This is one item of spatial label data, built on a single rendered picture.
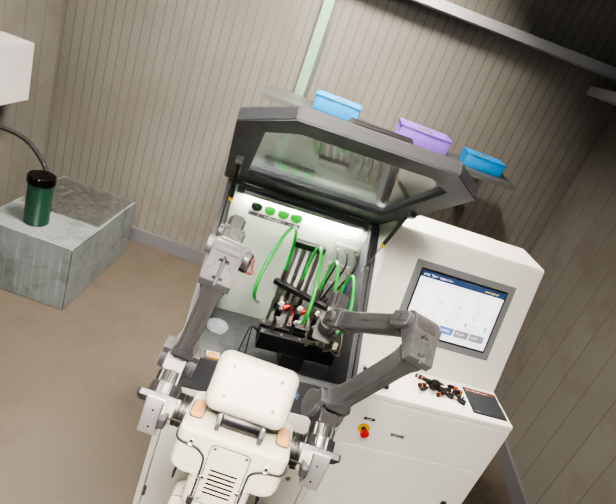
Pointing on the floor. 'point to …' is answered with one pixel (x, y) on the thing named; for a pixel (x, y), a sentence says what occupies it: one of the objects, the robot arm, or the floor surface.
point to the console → (449, 449)
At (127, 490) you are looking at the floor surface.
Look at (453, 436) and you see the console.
